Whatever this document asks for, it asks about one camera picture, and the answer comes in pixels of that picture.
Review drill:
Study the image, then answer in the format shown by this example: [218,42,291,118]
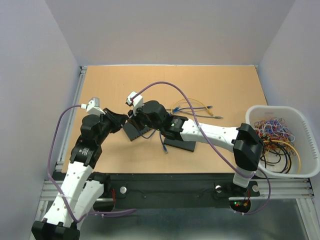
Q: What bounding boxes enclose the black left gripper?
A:
[96,107,128,145]

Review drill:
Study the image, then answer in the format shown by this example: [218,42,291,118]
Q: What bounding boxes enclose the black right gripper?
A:
[126,103,163,132]

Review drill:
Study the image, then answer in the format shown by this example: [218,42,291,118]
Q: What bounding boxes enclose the black switch with ports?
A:
[122,122,155,142]

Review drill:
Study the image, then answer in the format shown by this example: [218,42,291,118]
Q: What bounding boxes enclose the yellow ethernet cable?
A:
[173,98,215,116]

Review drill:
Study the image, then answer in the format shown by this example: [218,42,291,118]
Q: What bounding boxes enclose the grey ethernet cable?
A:
[172,109,224,119]

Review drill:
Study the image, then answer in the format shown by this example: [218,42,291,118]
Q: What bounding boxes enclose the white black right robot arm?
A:
[126,99,264,195]

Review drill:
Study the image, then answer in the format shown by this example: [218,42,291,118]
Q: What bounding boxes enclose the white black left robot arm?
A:
[31,108,128,240]

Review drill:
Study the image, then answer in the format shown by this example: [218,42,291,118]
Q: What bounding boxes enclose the white plastic basket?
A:
[245,105,320,179]

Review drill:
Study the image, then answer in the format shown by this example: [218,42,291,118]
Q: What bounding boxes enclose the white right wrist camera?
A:
[125,91,144,114]

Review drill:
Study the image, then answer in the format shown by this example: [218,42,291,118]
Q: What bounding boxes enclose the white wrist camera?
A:
[125,91,144,114]
[80,97,105,116]

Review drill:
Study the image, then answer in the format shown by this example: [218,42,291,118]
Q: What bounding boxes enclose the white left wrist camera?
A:
[80,97,105,116]

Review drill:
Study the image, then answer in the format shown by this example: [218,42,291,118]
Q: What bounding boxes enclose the black flat switch box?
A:
[164,138,196,153]

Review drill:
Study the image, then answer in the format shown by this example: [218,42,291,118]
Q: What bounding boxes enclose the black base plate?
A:
[93,173,260,210]

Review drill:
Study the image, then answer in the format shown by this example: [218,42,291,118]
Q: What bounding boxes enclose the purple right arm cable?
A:
[129,81,272,216]

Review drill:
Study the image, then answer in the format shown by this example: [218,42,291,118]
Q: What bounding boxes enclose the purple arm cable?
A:
[47,104,137,223]
[129,81,272,216]

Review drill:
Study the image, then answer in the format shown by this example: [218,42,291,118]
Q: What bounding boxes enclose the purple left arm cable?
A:
[47,104,137,223]

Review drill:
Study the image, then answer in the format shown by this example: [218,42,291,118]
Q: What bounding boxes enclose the pile of coloured cables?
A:
[253,117,302,175]

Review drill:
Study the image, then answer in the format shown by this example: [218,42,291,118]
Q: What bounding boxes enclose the aluminium frame rails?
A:
[28,65,320,240]

